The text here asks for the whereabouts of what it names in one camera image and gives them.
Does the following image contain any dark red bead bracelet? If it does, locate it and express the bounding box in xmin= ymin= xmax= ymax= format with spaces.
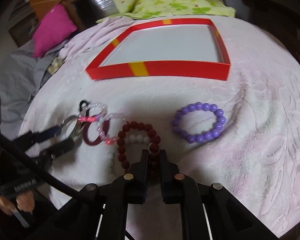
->
xmin=116 ymin=120 xmax=162 ymax=173

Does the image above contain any person's left hand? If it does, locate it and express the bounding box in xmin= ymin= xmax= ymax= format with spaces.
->
xmin=0 ymin=191 xmax=35 ymax=215

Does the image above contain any grey bed sheet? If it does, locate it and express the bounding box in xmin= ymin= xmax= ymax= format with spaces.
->
xmin=0 ymin=41 xmax=67 ymax=140

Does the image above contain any black hair clip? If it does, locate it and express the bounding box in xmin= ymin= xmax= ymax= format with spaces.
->
xmin=79 ymin=100 xmax=90 ymax=112

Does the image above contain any pale pink towel blanket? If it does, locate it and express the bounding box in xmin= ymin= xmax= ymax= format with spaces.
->
xmin=20 ymin=16 xmax=300 ymax=237

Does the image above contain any magenta pillow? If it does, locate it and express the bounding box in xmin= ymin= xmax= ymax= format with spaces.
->
xmin=32 ymin=4 xmax=77 ymax=58

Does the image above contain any red box lid tray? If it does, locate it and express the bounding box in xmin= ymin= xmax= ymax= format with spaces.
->
xmin=85 ymin=18 xmax=231 ymax=81

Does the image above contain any wooden bedside furniture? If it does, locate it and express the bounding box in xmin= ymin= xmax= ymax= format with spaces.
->
xmin=8 ymin=0 xmax=85 ymax=47

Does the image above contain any pink clear bead bracelet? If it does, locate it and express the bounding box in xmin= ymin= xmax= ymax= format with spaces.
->
xmin=96 ymin=112 xmax=126 ymax=146

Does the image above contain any purple bead bracelet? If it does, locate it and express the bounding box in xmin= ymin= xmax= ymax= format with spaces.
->
xmin=171 ymin=101 xmax=227 ymax=145

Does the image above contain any clear white bead bracelet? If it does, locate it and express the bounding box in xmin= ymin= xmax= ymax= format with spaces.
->
xmin=81 ymin=102 xmax=108 ymax=123

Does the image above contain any maroon hair tie ring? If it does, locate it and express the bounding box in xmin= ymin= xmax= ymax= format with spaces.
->
xmin=82 ymin=119 xmax=111 ymax=146

